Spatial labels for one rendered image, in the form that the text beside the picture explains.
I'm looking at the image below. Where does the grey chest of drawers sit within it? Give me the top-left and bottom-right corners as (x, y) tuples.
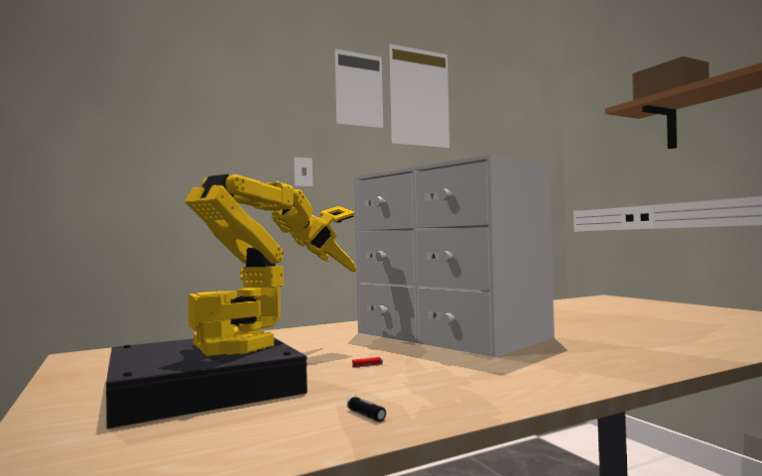
(354, 155), (555, 357)

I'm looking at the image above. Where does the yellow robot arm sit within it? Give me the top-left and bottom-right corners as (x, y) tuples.
(186, 175), (314, 356)

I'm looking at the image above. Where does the black cylinder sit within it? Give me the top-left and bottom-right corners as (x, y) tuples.
(347, 396), (386, 422)

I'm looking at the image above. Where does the grey drawer front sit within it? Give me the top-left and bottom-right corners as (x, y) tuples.
(417, 227), (490, 287)
(419, 287), (492, 352)
(416, 162), (488, 224)
(357, 173), (414, 227)
(360, 283), (416, 339)
(358, 230), (415, 282)

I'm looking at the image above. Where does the red battery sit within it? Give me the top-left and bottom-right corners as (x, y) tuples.
(352, 357), (383, 367)

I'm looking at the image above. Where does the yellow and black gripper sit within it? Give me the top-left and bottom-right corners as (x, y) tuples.
(290, 206), (356, 272)

